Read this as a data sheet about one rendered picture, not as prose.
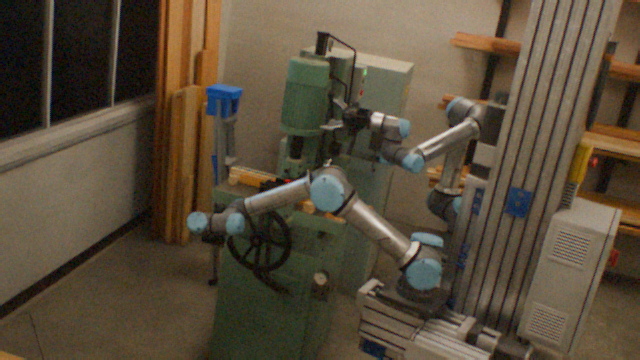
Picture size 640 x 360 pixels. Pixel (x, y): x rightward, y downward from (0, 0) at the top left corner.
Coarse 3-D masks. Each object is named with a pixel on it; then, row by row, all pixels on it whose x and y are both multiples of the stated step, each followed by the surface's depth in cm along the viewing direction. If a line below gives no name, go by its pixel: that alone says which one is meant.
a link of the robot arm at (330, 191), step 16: (320, 176) 215; (336, 176) 216; (320, 192) 213; (336, 192) 212; (352, 192) 216; (320, 208) 214; (336, 208) 213; (352, 208) 215; (368, 208) 218; (352, 224) 218; (368, 224) 216; (384, 224) 217; (384, 240) 216; (400, 240) 217; (400, 256) 217; (416, 256) 216; (432, 256) 218; (416, 272) 215; (432, 272) 215; (416, 288) 218
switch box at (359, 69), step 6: (360, 66) 298; (366, 66) 303; (354, 72) 296; (360, 72) 295; (348, 78) 298; (354, 78) 297; (360, 78) 296; (348, 84) 298; (354, 84) 298; (360, 84) 298; (348, 90) 299; (354, 90) 298; (360, 90) 301; (354, 96) 299; (360, 96) 305
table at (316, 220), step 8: (224, 184) 291; (240, 184) 294; (248, 184) 296; (216, 192) 284; (224, 192) 283; (232, 192) 283; (240, 192) 285; (248, 192) 286; (256, 192) 288; (216, 200) 285; (224, 200) 284; (232, 200) 283; (296, 208) 277; (256, 216) 270; (296, 216) 276; (304, 216) 274; (312, 216) 273; (320, 216) 273; (264, 224) 270; (288, 224) 268; (304, 224) 275; (312, 224) 274; (320, 224) 273; (328, 224) 272; (336, 224) 271; (344, 224) 273; (328, 232) 273; (336, 232) 272
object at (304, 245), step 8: (248, 224) 283; (256, 224) 282; (248, 232) 285; (272, 232) 281; (280, 232) 280; (280, 240) 281; (296, 240) 279; (304, 240) 277; (312, 240) 276; (320, 240) 275; (328, 240) 290; (296, 248) 280; (304, 248) 279; (312, 248) 277; (320, 248) 278; (312, 256) 278
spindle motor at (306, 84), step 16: (288, 64) 272; (304, 64) 265; (320, 64) 268; (288, 80) 272; (304, 80) 267; (320, 80) 268; (288, 96) 273; (304, 96) 269; (320, 96) 272; (288, 112) 274; (304, 112) 272; (320, 112) 276; (288, 128) 275; (304, 128) 274
